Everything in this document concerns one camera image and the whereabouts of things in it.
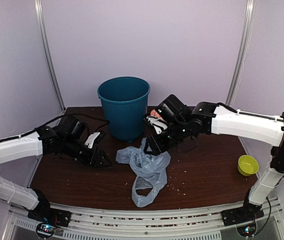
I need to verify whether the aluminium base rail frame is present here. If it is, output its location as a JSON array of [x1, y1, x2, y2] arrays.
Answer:
[[3, 196, 284, 240]]

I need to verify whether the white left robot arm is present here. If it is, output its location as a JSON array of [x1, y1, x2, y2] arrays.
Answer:
[[0, 126, 111, 222]]

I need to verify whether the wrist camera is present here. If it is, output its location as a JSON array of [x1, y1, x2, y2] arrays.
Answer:
[[56, 116, 107, 150], [143, 94, 192, 129]]

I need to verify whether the teal plastic trash bin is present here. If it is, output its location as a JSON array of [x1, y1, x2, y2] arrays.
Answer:
[[97, 76, 151, 143]]

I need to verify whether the left aluminium corner post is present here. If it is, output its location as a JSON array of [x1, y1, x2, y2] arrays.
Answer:
[[34, 0, 66, 112]]

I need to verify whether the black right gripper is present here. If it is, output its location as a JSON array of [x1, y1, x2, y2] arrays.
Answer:
[[143, 119, 190, 157]]

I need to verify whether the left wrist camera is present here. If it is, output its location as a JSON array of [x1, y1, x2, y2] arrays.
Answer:
[[56, 116, 107, 150]]

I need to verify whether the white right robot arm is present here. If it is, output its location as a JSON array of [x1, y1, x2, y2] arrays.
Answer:
[[143, 98, 284, 221]]

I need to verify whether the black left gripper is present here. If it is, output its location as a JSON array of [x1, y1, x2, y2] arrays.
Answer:
[[62, 136, 112, 168]]

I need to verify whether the yellow plastic bowl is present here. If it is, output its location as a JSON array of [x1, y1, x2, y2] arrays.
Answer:
[[237, 155, 259, 177]]

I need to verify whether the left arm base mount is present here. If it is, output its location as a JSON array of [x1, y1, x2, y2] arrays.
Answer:
[[24, 189, 72, 240]]

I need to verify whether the orange patterned ceramic bowl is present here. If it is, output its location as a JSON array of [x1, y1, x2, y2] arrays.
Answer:
[[150, 109, 164, 121]]

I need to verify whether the translucent grey plastic bag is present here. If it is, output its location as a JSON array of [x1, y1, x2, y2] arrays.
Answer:
[[115, 138, 171, 208]]

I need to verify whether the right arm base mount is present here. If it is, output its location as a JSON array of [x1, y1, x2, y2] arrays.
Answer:
[[220, 197, 272, 239]]

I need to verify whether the aluminium corner post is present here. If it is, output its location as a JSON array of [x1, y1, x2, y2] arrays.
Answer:
[[225, 0, 255, 106], [34, 0, 66, 112]]

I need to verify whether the right aluminium corner post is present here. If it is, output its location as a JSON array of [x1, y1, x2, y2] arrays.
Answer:
[[225, 0, 255, 106]]

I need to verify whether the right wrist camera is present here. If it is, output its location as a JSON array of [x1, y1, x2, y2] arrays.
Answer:
[[143, 94, 192, 129]]

